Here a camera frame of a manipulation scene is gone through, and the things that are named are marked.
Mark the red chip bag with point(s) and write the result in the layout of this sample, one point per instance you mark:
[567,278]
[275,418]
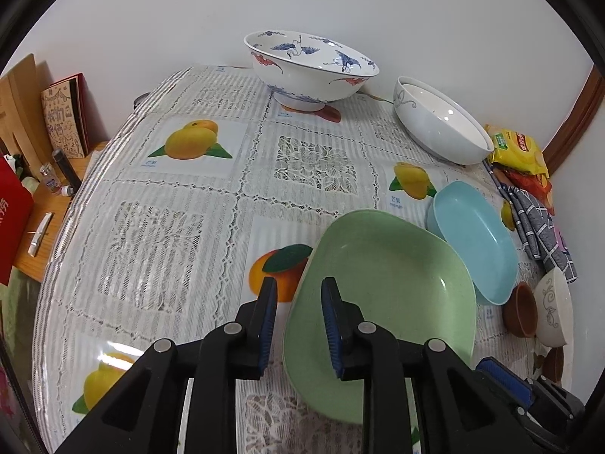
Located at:
[531,184]

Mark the pink packet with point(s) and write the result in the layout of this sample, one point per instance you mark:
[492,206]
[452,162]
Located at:
[561,241]

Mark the red box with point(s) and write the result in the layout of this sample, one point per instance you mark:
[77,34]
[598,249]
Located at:
[12,222]

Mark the green cloth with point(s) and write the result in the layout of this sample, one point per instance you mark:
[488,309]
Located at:
[16,321]

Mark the green square plate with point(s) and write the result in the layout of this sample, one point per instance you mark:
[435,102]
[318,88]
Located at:
[392,288]

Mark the large white patterned bowl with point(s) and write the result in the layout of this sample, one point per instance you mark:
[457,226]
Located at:
[449,113]
[425,127]

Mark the lace fruit print tablecloth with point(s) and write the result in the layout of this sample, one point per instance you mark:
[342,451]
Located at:
[189,227]

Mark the small glass bottle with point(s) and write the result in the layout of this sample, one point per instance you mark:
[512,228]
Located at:
[48,176]

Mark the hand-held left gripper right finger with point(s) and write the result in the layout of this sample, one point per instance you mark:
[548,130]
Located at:
[331,331]

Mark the yellow chip bag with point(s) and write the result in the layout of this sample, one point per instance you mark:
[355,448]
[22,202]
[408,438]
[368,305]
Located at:
[517,149]

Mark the small white patterned bowl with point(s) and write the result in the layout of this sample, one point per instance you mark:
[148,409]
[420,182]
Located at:
[553,307]

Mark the black bottle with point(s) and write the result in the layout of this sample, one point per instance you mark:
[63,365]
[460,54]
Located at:
[66,170]

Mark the wooden door frame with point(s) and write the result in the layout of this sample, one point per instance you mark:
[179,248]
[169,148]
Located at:
[574,118]

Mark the wooden cutting board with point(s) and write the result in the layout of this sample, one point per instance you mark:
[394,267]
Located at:
[21,104]

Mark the small white bottle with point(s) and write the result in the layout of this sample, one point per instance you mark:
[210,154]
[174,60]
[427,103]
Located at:
[67,191]

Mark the brown printed book red cover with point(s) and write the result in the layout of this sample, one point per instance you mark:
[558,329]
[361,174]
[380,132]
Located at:
[64,118]

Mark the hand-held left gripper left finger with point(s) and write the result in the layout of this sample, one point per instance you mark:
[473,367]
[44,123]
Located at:
[268,324]

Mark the blue crane patterned bowl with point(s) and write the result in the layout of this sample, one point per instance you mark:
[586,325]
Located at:
[307,75]

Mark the grey checked cloth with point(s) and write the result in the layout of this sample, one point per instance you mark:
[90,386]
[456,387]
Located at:
[534,227]

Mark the small brown clay bowl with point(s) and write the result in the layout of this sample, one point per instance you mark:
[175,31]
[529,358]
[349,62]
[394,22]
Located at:
[520,310]
[554,365]

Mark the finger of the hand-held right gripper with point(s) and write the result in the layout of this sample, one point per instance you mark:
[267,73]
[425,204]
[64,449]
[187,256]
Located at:
[502,377]

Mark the light blue square plate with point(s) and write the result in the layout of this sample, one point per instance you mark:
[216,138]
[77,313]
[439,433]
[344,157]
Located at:
[477,236]

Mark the wooden side table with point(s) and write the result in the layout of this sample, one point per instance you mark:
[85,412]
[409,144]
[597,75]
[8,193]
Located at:
[52,208]

